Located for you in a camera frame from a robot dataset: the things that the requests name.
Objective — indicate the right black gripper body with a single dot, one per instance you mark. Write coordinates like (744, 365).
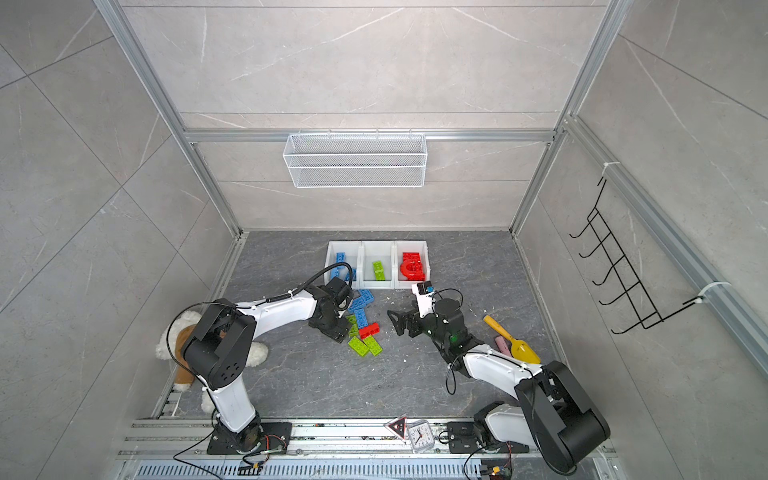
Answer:
(420, 326)

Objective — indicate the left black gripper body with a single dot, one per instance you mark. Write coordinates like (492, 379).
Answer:
(336, 326)

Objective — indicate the green lego brick long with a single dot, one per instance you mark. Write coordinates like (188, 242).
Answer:
(353, 330)

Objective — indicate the blue lego brick long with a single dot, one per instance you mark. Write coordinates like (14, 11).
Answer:
(358, 304)

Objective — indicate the red lego brick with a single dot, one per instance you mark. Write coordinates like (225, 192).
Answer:
(368, 330)
(411, 256)

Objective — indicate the red horseshoe magnet toy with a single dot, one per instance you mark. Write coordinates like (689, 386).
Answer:
(413, 271)

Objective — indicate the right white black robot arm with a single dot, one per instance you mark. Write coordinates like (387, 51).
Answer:
(552, 411)

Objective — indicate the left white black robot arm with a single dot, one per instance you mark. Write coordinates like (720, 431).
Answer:
(217, 349)

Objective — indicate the blue lego brick top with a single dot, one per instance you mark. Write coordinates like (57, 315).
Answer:
(366, 296)

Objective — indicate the right white storage bin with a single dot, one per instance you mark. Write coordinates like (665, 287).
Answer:
(401, 246)

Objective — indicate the middle white storage bin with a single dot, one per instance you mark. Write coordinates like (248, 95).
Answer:
(369, 252)

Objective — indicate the pink toy stick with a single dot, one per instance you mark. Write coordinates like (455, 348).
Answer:
(502, 345)

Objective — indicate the red triangle sign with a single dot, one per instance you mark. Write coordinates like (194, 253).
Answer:
(398, 427)

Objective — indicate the yellow toy block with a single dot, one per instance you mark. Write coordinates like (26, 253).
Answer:
(520, 350)

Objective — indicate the small clear clock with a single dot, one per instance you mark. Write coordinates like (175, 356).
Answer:
(420, 436)

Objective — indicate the white brown plush toy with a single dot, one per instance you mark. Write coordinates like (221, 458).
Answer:
(173, 339)

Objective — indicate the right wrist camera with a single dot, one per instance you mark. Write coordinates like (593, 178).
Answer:
(424, 293)

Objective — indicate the white wire mesh basket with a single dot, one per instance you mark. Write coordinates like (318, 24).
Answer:
(356, 160)

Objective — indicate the black wire hook rack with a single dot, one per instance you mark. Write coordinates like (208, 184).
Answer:
(621, 269)

